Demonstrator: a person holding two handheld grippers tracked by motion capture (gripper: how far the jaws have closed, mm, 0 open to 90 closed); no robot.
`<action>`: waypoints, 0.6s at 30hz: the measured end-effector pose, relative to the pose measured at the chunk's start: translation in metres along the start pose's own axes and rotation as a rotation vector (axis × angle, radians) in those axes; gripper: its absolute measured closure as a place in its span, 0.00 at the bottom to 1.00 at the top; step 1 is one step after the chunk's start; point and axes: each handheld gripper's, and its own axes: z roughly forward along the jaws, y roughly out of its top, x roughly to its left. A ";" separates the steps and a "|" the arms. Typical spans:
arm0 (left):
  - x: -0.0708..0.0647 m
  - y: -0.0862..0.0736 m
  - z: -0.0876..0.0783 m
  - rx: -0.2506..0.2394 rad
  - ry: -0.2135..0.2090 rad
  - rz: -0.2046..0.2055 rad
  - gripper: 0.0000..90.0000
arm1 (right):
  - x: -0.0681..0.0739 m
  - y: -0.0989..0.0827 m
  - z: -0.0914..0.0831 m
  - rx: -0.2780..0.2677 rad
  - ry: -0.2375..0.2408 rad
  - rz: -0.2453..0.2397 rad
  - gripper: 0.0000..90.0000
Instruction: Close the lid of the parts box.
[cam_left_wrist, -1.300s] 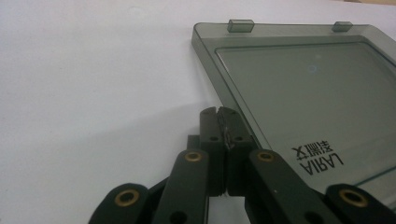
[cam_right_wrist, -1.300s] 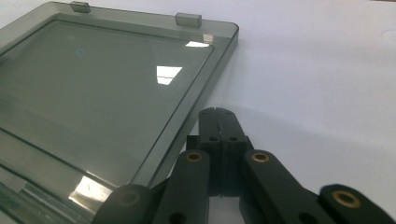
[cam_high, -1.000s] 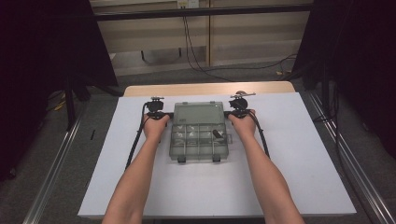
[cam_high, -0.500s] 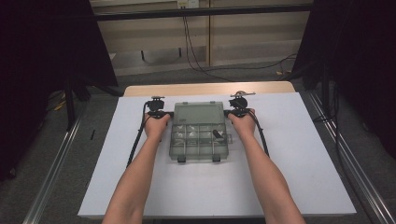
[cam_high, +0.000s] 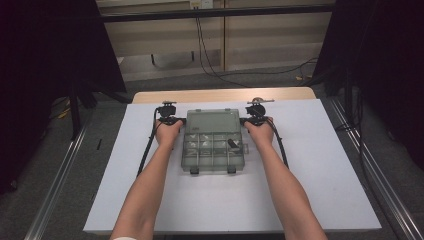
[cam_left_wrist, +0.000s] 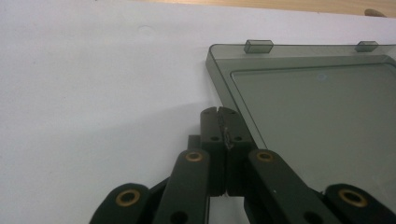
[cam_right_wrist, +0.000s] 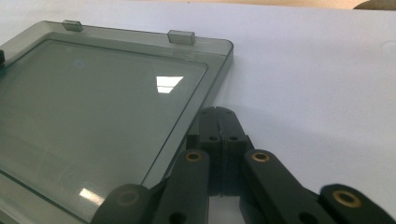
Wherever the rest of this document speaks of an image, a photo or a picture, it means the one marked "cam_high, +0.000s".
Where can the black stand leg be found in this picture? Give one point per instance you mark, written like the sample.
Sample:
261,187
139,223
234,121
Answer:
75,110

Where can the metal floor rail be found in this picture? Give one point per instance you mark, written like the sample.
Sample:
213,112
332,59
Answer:
383,186
55,186

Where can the person's left hand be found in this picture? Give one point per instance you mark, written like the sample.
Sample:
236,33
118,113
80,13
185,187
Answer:
168,135

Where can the small black bar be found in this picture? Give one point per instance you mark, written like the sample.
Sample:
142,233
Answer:
232,144

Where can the white board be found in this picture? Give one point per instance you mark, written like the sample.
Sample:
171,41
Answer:
316,166

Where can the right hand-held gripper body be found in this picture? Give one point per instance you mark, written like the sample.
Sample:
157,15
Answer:
256,111

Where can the white wall socket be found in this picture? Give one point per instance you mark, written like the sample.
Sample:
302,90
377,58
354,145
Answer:
201,4

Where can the grey leaning panel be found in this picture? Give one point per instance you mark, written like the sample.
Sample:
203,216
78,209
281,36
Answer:
173,65

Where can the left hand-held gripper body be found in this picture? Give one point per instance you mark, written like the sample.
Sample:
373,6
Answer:
167,110

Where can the clear grey compartment box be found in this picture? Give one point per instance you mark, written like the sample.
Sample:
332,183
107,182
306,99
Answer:
212,156

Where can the black curtain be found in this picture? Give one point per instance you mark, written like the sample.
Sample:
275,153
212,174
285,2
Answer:
40,66
383,66

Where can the black horizontal bar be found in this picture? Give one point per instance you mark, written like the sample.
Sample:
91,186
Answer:
216,13

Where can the vertical wall trim strip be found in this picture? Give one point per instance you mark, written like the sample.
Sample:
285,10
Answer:
224,33

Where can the person's right hand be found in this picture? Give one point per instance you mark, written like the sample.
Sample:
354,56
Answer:
261,136

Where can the wooden table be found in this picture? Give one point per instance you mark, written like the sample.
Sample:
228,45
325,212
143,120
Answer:
200,95

